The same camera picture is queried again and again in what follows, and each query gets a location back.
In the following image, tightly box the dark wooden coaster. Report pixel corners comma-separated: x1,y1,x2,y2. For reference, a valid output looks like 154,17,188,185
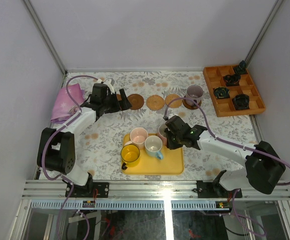
127,94,144,110

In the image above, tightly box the light blue mug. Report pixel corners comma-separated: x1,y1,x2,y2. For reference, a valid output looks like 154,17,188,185
145,135,163,160

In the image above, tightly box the woven rattan coaster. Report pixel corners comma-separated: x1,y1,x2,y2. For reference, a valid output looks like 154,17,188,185
165,94,182,108
146,95,165,111

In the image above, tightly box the purple mug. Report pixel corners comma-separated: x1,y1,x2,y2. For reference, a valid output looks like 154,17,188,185
185,85,204,104

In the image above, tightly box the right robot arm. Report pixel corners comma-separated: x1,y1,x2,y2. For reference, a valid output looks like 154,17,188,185
164,115,286,197

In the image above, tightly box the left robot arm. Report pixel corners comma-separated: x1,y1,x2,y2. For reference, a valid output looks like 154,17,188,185
37,75,132,197

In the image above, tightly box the yellow tray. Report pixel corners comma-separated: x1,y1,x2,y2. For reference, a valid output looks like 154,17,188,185
122,145,184,175

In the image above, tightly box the floral tablecloth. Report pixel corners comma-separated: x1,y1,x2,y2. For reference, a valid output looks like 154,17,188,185
61,71,259,181

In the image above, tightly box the light pink mug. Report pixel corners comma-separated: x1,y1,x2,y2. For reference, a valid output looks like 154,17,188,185
124,127,148,150

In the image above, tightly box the pink snowflake cloth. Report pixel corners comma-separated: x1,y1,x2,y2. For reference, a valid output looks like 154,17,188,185
51,83,84,123

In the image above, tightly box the yellow mug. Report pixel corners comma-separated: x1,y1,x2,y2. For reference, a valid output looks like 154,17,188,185
121,144,140,170

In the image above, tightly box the black item in box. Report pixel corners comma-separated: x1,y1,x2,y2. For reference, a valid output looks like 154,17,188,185
223,73,241,87
232,94,249,111
213,86,230,99

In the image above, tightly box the orange compartment box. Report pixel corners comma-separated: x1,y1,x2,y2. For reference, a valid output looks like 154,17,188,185
203,65,266,117

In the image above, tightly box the black item on box corner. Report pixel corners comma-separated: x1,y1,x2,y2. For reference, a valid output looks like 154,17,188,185
233,60,247,75

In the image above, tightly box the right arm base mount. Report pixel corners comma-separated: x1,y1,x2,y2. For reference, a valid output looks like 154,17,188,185
192,180,235,199

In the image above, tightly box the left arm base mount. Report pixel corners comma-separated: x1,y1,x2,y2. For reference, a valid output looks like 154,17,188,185
65,182,110,199

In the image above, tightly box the aluminium frame rail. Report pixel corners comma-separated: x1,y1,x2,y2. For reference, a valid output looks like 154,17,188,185
22,180,290,201

